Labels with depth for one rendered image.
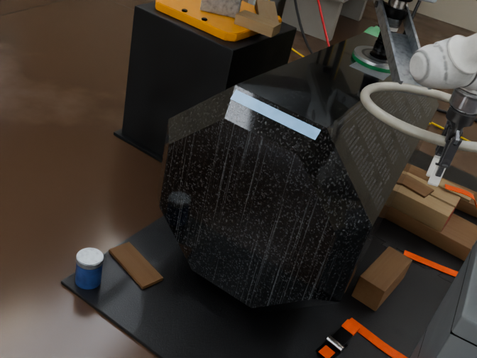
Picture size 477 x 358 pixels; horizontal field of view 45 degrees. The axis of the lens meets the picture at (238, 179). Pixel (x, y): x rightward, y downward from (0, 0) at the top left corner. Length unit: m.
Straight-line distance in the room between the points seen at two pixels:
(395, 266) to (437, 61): 1.33
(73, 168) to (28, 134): 0.38
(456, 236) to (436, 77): 1.68
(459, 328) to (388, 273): 1.12
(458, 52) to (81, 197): 1.85
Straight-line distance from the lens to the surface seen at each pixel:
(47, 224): 2.60
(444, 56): 1.47
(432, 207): 2.99
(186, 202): 2.16
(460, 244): 3.02
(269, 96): 1.93
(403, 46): 2.35
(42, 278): 2.36
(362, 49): 2.53
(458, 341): 1.49
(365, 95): 1.86
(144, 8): 2.91
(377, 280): 2.49
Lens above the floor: 1.67
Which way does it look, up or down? 33 degrees down
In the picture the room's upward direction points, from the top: 14 degrees clockwise
